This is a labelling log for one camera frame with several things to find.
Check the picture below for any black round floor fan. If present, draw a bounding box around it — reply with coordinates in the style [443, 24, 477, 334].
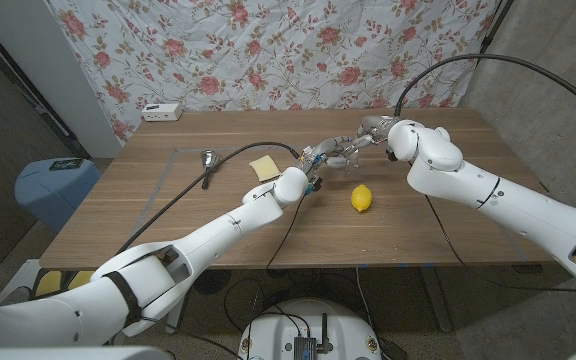
[192, 269, 233, 295]

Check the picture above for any black electronics box with antenna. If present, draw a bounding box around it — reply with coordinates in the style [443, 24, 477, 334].
[293, 313, 334, 360]

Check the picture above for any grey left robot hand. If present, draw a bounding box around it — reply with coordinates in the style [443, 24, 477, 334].
[300, 134, 362, 177]

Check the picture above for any yellow lemon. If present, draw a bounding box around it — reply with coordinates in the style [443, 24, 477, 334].
[350, 184, 373, 213]

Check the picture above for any black stand pole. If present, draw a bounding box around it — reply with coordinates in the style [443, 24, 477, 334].
[0, 17, 92, 160]
[476, 0, 515, 64]

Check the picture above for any white table leg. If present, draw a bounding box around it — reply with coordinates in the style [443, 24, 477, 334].
[165, 299, 192, 335]

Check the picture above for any blue bin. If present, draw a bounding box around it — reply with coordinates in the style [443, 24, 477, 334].
[14, 157, 103, 234]

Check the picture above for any white power strip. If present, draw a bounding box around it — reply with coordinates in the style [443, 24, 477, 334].
[141, 102, 184, 123]

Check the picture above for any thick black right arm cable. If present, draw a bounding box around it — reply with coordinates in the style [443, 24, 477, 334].
[393, 53, 576, 125]

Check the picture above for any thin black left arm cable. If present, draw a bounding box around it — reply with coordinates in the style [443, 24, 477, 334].
[265, 192, 308, 274]

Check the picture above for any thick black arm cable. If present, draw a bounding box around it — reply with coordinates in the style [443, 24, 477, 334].
[116, 141, 301, 254]
[393, 53, 576, 125]

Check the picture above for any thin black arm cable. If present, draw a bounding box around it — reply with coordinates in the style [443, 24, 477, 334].
[265, 192, 308, 274]
[423, 193, 576, 295]

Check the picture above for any yellow sponge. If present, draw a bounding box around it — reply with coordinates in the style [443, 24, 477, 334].
[248, 154, 282, 182]

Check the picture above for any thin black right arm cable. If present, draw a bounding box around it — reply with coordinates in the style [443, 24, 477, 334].
[423, 193, 576, 295]

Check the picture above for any yellow and white floor object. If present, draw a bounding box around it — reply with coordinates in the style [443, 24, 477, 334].
[7, 258, 94, 297]

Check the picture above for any black device on bin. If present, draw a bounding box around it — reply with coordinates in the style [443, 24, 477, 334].
[48, 157, 85, 172]

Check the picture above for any looped black floor cable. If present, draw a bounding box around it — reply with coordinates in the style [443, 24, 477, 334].
[223, 277, 314, 341]

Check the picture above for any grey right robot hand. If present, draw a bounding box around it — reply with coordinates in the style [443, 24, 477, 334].
[342, 114, 402, 156]

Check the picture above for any floral backdrop cloth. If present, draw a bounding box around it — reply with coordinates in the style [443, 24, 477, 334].
[47, 0, 499, 144]

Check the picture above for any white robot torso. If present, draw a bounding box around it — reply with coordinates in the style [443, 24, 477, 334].
[0, 344, 175, 360]

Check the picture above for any grey table leg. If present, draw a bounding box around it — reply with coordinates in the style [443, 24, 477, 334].
[417, 267, 453, 334]

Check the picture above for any clear medicine bottle white cap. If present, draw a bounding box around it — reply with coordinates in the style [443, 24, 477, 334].
[330, 145, 362, 172]

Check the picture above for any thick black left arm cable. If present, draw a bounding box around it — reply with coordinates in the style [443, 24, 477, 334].
[116, 141, 301, 254]

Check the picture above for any straight black floor cable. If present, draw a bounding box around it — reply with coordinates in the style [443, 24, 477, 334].
[355, 267, 387, 351]

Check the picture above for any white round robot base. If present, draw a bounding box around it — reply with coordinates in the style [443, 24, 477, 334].
[236, 298, 383, 360]

